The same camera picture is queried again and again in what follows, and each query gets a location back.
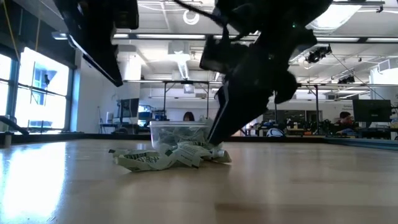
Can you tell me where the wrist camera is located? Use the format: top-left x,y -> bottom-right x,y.
198,35 -> 242,75
114,0 -> 140,30

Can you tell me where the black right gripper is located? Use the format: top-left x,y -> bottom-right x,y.
206,29 -> 318,146

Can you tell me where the bright ceiling light panel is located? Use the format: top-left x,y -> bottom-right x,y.
306,2 -> 363,31

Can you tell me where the black ceiling camera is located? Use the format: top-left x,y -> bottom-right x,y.
338,75 -> 356,85
305,45 -> 333,64

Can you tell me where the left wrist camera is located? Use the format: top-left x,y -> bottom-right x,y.
114,0 -> 140,30

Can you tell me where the black computer monitor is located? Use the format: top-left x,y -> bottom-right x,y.
119,98 -> 141,118
352,99 -> 392,123

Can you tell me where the clear plastic container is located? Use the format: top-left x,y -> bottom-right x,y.
149,120 -> 216,150

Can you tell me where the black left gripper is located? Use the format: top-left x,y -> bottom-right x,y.
54,0 -> 124,88

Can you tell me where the black workstation frame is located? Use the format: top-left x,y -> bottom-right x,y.
160,79 -> 211,121
297,82 -> 321,126

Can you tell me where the black aluminium table frame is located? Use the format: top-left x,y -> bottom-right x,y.
0,115 -> 398,152

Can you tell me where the ceiling light strip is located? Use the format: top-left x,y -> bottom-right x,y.
366,37 -> 398,44
315,36 -> 361,44
113,33 -> 206,40

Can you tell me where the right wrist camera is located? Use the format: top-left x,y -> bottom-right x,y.
198,35 -> 242,75

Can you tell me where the white cable ring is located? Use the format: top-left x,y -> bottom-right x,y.
182,9 -> 200,26

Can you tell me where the white ventilation duct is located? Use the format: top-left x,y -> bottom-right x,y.
167,40 -> 191,80

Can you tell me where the green white sweetener packet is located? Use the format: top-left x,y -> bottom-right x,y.
154,127 -> 187,147
163,141 -> 212,169
114,155 -> 177,172
108,148 -> 160,160
186,124 -> 212,142
203,148 -> 233,164

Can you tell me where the yellow cable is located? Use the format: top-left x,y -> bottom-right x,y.
1,0 -> 20,63

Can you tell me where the large window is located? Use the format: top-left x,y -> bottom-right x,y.
0,46 -> 75,134

